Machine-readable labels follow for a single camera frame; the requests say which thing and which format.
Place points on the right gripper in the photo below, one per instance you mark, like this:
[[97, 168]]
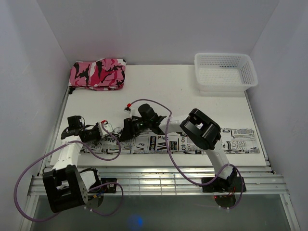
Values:
[[130, 130]]

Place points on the aluminium frame rail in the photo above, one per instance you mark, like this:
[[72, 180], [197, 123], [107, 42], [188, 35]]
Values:
[[168, 181]]

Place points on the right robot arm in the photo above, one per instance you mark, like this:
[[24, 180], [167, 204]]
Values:
[[203, 132]]

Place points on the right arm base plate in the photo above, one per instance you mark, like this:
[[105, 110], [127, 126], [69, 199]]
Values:
[[221, 186]]

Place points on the newspaper print trousers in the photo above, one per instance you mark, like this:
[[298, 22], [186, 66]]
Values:
[[234, 141]]

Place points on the pink camouflage folded trousers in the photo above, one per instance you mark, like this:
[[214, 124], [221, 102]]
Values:
[[102, 75]]

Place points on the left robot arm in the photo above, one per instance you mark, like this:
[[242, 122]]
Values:
[[65, 186]]

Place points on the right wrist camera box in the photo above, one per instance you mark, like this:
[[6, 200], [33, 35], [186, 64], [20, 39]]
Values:
[[128, 108]]

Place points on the white plastic basket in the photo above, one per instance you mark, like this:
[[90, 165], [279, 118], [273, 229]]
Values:
[[225, 72]]

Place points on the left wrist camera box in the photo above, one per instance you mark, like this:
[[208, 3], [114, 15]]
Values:
[[104, 128]]

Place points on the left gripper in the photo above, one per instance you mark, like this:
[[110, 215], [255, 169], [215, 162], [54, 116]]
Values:
[[96, 127]]

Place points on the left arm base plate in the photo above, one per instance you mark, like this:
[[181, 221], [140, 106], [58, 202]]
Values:
[[108, 188]]

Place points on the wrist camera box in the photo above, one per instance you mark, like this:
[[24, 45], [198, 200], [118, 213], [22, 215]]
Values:
[[104, 128], [128, 108]]

